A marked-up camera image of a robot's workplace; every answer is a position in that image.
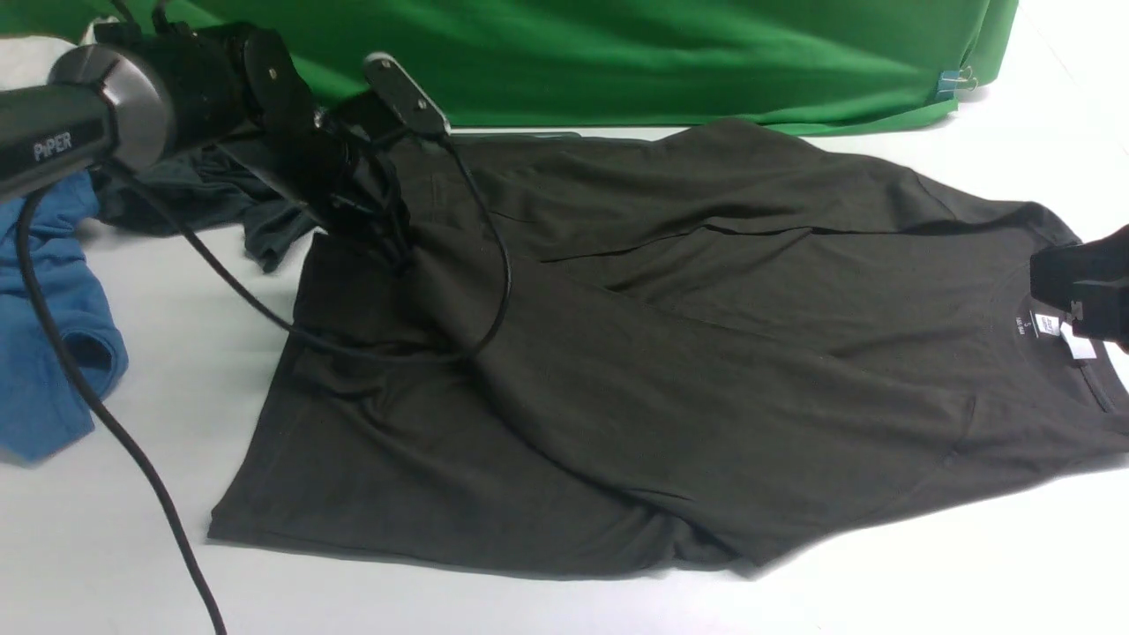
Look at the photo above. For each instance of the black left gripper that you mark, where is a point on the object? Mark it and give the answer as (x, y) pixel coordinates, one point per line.
(333, 164)

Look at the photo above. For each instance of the gray long-sleeved shirt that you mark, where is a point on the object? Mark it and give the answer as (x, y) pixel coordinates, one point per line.
(722, 346)

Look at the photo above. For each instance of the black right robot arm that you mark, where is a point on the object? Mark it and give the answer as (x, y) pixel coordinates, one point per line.
(1089, 283)

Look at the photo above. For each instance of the blue t-shirt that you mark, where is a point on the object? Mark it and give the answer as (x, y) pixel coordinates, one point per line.
(41, 412)

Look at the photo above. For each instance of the dark teal crumpled garment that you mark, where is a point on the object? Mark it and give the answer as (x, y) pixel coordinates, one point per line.
(206, 189)

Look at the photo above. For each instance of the white crumpled garment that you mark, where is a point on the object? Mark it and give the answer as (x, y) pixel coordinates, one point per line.
(27, 59)

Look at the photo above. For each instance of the green backdrop cloth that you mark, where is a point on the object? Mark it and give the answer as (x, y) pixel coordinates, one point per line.
(815, 68)

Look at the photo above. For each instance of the blue binder clip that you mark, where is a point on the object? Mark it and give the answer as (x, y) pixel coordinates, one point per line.
(951, 82)

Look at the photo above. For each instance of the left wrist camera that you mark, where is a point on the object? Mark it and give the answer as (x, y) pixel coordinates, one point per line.
(400, 93)

